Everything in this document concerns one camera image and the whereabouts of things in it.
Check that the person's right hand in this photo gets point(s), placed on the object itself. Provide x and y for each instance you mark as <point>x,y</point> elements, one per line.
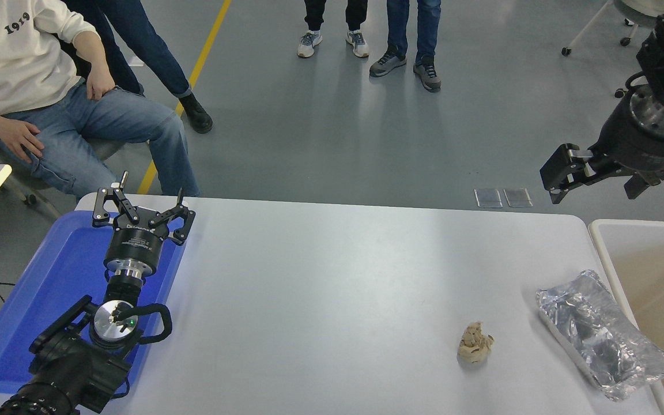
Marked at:
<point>21,138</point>

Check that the person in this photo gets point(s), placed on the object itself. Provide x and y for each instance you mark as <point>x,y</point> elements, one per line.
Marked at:
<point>309,43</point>
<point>392,57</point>
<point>15,63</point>
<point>153,52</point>

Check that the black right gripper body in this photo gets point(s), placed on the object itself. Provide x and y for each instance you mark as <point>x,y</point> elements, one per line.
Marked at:
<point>637,147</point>

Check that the clear floor plate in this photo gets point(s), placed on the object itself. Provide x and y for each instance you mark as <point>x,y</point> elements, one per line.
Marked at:
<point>488,198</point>
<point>518,197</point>

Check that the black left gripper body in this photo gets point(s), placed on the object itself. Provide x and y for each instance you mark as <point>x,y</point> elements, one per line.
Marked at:
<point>136,245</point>

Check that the person's left hand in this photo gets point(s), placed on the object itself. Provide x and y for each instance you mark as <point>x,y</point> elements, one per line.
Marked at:
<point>100,80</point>

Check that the large pale bin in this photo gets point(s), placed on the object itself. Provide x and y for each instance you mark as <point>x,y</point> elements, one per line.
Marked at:
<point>660,259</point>

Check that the grey office chair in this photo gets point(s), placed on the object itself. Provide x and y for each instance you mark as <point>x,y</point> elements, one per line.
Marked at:
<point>26,184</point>

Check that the silver foil plate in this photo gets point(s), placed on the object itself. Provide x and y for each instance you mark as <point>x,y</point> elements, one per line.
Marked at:
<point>603,334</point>

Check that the person's left forearm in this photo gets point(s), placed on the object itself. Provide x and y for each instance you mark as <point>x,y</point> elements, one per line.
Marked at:
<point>87,43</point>

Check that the white paper scrap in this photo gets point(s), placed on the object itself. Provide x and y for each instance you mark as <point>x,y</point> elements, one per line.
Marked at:
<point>135,61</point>

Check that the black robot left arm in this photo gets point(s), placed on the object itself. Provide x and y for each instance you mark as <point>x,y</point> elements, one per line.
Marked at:
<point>67,369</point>

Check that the white wheeled chair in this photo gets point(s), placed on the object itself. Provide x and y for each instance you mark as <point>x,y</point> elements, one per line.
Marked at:
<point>588,26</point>

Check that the blue plastic tray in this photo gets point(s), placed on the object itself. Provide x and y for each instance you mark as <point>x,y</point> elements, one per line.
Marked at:
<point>49,282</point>

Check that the crumpled tan paper ball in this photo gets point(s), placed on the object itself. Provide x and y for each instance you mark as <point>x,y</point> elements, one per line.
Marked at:
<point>475,344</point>

